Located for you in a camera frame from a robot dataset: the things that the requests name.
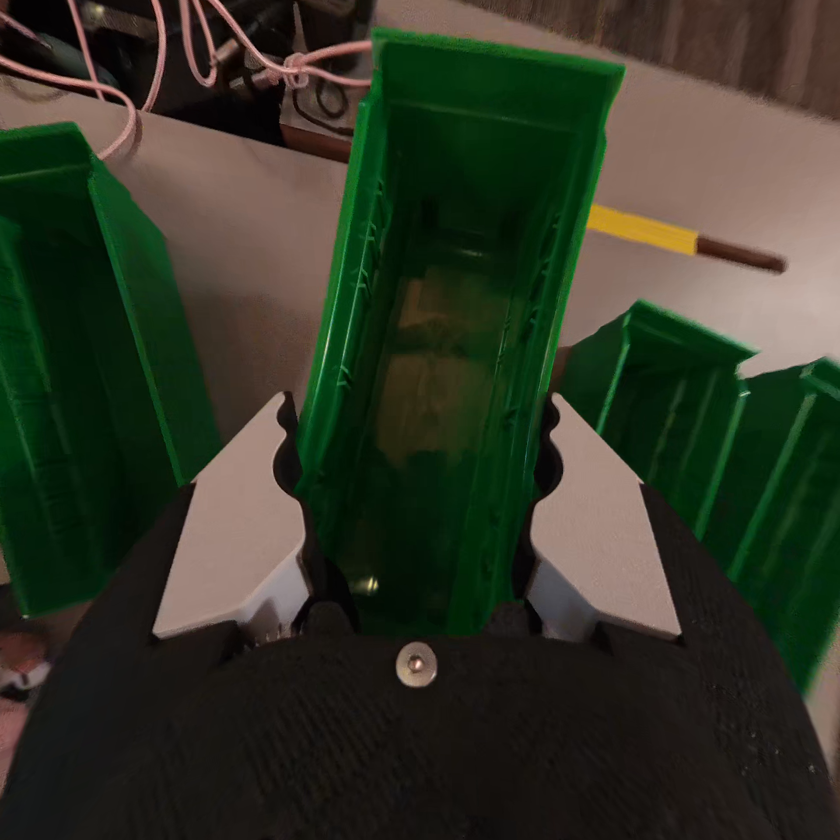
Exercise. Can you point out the yellow tape strip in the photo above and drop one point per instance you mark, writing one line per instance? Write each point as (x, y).
(643, 229)

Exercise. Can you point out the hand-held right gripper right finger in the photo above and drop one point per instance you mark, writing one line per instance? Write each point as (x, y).
(597, 544)

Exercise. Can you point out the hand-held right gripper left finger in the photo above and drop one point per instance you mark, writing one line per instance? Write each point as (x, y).
(229, 544)

